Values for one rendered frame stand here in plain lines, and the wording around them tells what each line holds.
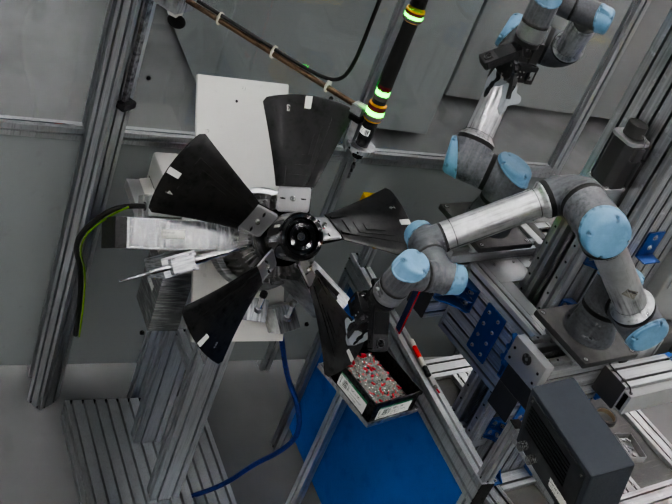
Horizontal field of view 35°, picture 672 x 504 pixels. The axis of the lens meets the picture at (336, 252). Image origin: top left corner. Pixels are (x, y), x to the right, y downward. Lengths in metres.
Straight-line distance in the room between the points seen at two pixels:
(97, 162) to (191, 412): 0.76
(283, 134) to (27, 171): 0.88
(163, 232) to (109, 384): 1.28
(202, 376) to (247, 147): 0.66
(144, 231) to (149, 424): 1.02
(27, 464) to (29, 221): 0.76
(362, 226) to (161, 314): 0.68
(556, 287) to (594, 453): 0.96
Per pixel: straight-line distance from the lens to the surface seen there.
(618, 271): 2.64
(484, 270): 3.25
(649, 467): 4.17
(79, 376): 3.76
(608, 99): 7.12
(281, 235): 2.50
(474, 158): 3.16
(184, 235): 2.59
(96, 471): 3.38
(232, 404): 3.82
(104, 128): 2.94
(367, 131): 2.45
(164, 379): 3.29
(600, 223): 2.48
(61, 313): 3.33
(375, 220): 2.70
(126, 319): 3.63
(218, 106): 2.78
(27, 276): 3.42
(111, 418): 3.55
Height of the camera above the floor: 2.61
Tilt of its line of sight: 33 degrees down
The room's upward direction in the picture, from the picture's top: 22 degrees clockwise
